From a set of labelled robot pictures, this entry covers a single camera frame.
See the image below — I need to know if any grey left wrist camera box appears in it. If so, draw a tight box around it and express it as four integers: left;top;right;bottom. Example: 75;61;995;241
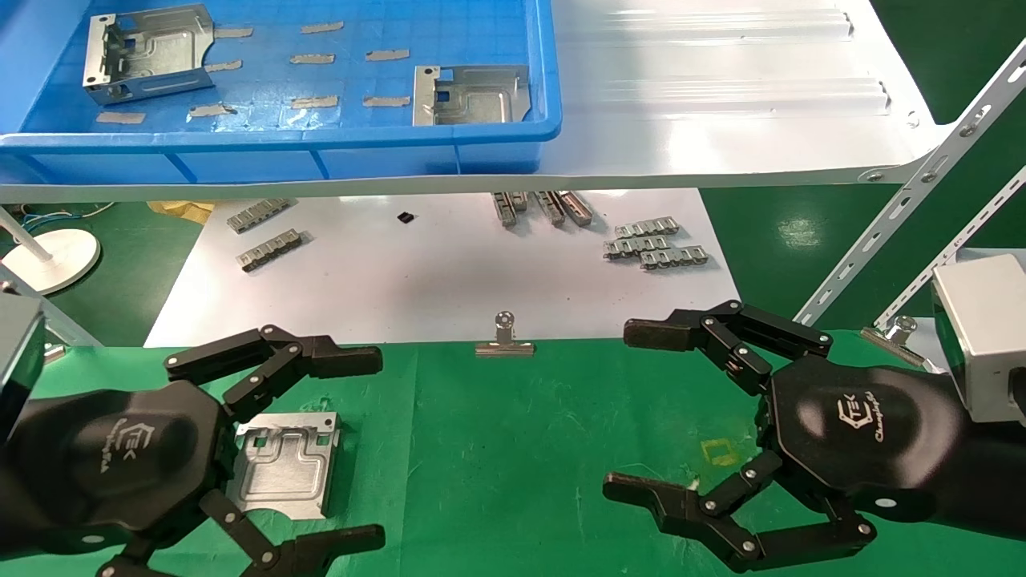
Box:
0;293;46;440

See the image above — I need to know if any yellow plastic bag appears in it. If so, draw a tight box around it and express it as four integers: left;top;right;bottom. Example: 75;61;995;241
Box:
147;200;216;225

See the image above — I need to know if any blue plastic bin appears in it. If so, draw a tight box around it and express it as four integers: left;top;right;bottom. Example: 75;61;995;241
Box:
0;0;562;187

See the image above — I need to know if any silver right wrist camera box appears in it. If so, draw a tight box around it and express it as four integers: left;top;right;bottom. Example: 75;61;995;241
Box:
931;255;1026;423

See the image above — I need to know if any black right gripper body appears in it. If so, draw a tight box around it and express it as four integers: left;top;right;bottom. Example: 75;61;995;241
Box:
757;357;967;522

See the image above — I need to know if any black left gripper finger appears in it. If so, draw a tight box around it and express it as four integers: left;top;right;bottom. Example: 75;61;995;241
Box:
164;325;384;424
96;489;387;577

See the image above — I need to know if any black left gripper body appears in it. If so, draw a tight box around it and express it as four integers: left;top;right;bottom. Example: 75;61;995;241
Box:
0;381;237;554

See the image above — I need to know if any green table cloth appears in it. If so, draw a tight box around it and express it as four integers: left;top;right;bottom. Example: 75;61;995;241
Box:
0;325;1026;577

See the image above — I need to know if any blue floor cable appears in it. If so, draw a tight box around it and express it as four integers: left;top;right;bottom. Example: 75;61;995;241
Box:
20;200;117;227

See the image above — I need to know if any silver ribbed metal strip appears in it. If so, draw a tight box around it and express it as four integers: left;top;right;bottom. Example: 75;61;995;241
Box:
603;235;670;260
614;216;681;239
226;198;291;234
236;228;309;273
640;245;709;271

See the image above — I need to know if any silver sheet metal bracket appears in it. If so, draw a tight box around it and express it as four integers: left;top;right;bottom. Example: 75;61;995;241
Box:
83;4;216;107
412;64;531;127
226;411;341;519

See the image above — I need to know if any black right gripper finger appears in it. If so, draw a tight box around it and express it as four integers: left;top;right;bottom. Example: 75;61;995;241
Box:
624;301;834;397
603;449;876;574

